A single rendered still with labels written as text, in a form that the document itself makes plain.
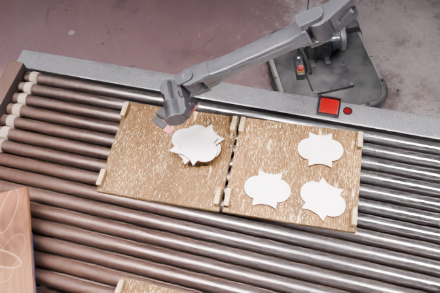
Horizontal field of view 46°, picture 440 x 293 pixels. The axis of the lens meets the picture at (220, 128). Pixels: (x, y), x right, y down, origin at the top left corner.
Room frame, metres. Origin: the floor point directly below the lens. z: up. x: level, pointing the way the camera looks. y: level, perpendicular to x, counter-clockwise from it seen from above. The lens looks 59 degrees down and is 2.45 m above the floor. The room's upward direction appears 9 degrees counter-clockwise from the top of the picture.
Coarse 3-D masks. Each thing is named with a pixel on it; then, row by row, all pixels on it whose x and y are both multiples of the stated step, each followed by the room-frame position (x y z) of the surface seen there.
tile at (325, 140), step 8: (312, 136) 0.80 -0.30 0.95; (320, 136) 0.80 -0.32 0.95; (328, 136) 0.79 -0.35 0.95; (304, 144) 0.78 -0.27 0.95; (312, 144) 0.78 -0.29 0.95; (320, 144) 0.77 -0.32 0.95; (328, 144) 0.77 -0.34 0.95; (336, 144) 0.76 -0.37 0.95; (304, 152) 0.75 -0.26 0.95; (312, 152) 0.74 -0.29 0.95; (320, 152) 0.74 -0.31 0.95; (328, 152) 0.74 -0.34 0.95; (336, 152) 0.73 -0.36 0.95; (312, 160) 0.72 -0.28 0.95; (320, 160) 0.71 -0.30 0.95; (328, 160) 0.71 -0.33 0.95; (336, 160) 0.71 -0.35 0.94
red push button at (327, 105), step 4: (324, 100) 0.95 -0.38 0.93; (328, 100) 0.94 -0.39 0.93; (332, 100) 0.94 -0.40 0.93; (336, 100) 0.94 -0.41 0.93; (320, 104) 0.94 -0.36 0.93; (324, 104) 0.93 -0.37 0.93; (328, 104) 0.93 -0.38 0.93; (332, 104) 0.93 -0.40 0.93; (336, 104) 0.92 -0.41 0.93; (320, 108) 0.92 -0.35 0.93; (324, 108) 0.92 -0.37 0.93; (328, 108) 0.91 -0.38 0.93; (332, 108) 0.91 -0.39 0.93; (336, 108) 0.91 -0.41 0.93; (328, 112) 0.90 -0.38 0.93; (332, 112) 0.89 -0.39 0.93; (336, 112) 0.89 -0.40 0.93
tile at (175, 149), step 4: (196, 128) 0.88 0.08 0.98; (176, 132) 0.88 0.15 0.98; (180, 132) 0.88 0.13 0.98; (172, 136) 0.87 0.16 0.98; (176, 136) 0.87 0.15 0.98; (172, 140) 0.85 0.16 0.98; (176, 140) 0.85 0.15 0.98; (176, 144) 0.84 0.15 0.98; (172, 148) 0.82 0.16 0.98; (176, 148) 0.82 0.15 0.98; (172, 152) 0.81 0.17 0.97; (180, 156) 0.79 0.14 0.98; (184, 156) 0.79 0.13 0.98; (184, 160) 0.77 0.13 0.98; (188, 160) 0.77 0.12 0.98
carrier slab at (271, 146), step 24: (264, 120) 0.90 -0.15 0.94; (240, 144) 0.82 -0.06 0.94; (264, 144) 0.81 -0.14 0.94; (288, 144) 0.79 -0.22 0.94; (240, 168) 0.73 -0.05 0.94; (264, 168) 0.72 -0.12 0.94; (288, 168) 0.71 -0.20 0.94; (312, 168) 0.69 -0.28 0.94; (336, 168) 0.68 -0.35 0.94; (360, 168) 0.67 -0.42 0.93; (240, 192) 0.65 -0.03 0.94; (264, 216) 0.56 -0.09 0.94; (288, 216) 0.55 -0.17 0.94; (312, 216) 0.53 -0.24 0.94
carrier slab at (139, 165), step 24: (120, 120) 0.99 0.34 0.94; (144, 120) 0.98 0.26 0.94; (192, 120) 0.94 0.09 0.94; (216, 120) 0.93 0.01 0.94; (120, 144) 0.90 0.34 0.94; (144, 144) 0.88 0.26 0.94; (168, 144) 0.87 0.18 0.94; (120, 168) 0.80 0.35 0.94; (144, 168) 0.79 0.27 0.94; (168, 168) 0.78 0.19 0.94; (192, 168) 0.76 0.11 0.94; (216, 168) 0.75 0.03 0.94; (120, 192) 0.72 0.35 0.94; (144, 192) 0.70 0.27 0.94; (168, 192) 0.69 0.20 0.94; (192, 192) 0.68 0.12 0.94
